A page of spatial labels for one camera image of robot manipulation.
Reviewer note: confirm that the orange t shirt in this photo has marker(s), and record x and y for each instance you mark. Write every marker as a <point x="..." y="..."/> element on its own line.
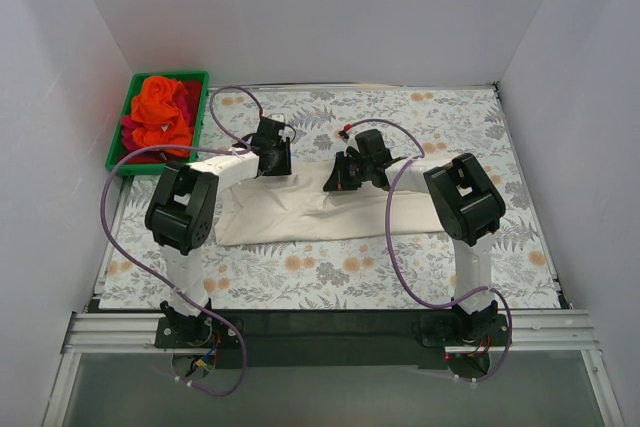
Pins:
<point x="160" y="117"/>

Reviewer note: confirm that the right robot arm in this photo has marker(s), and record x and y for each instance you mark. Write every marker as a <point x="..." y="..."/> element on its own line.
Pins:
<point x="469" y="208"/>

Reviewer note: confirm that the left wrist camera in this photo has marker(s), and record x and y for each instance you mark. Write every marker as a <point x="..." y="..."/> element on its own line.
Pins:
<point x="279" y="120"/>

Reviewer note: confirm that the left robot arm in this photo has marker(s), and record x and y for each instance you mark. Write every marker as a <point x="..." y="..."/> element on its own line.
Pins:
<point x="180" y="216"/>

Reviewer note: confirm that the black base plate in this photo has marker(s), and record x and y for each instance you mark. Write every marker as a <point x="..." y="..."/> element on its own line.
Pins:
<point x="335" y="338"/>

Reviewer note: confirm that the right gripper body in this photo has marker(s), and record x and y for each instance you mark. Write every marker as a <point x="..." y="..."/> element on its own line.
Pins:
<point x="345" y="174"/>

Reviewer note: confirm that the cream t shirt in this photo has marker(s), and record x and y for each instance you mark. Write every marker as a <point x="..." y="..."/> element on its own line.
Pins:
<point x="296" y="208"/>

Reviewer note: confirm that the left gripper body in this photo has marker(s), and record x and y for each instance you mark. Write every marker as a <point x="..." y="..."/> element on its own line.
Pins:
<point x="279" y="162"/>

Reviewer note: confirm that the floral table mat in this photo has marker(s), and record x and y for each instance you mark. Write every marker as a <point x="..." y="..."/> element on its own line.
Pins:
<point x="353" y="274"/>

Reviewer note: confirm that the aluminium frame rail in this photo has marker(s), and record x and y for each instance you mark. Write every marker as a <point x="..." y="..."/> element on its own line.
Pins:
<point x="550" y="373"/>

